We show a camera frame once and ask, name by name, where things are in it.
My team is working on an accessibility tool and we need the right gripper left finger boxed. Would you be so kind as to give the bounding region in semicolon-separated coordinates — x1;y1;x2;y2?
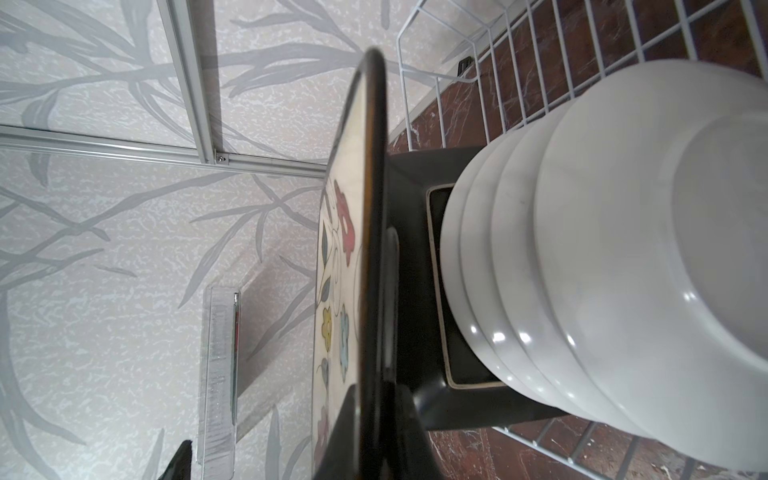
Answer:
313;385;358;480

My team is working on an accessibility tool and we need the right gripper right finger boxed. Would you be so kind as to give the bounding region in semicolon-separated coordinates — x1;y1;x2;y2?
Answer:
383;382;443;480

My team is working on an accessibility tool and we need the square floral plate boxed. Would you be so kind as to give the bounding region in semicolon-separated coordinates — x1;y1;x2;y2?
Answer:
312;48;387;479

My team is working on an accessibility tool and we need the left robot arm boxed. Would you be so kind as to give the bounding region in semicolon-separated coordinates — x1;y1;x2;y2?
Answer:
158;440;193;480

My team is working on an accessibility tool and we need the clear plastic wall bin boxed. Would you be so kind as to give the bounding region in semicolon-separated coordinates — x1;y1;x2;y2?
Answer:
196;286;240;479

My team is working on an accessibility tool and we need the white wire dish rack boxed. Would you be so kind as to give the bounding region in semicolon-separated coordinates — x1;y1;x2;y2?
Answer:
391;1;767;479

